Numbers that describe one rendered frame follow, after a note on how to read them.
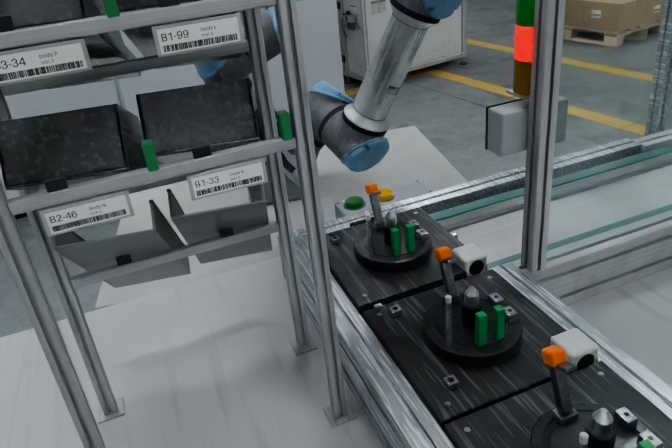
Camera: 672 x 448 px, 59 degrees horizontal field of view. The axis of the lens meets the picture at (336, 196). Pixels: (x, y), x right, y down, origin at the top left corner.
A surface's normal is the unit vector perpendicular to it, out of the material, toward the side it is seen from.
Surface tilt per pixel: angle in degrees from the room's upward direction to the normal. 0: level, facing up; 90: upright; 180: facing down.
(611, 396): 0
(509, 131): 90
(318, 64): 90
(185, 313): 0
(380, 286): 0
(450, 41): 90
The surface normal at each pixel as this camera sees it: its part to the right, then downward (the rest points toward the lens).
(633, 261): 0.37, 0.39
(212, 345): -0.10, -0.89
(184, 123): 0.14, 0.01
